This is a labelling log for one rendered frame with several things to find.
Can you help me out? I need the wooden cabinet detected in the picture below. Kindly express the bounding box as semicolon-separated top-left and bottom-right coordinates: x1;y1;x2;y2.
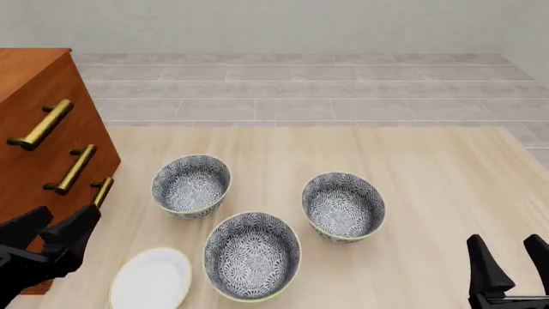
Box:
0;47;122;296

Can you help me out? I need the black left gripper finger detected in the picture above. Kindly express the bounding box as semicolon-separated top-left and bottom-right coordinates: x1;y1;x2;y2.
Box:
38;203;102;282
0;206;55;250

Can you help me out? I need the brass drawer handle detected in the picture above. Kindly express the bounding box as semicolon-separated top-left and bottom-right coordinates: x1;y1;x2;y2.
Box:
89;176;116;209
42;143;98;197
6;98;75;152

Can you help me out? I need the grey patterned bowl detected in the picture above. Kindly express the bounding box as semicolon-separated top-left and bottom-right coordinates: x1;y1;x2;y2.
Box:
300;171;387;245
202;211;303;304
150;154;232;221

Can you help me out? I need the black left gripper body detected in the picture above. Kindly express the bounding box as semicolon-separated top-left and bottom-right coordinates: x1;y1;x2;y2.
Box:
0;243;69;304

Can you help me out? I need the white plate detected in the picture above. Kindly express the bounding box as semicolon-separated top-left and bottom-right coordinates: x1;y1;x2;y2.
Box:
108;246;194;309

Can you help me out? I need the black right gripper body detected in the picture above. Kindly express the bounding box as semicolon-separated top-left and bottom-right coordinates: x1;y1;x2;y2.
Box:
468;291;549;309

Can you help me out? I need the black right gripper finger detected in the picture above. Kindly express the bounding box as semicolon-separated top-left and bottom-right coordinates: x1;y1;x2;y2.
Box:
466;233;516;299
522;233;549;293

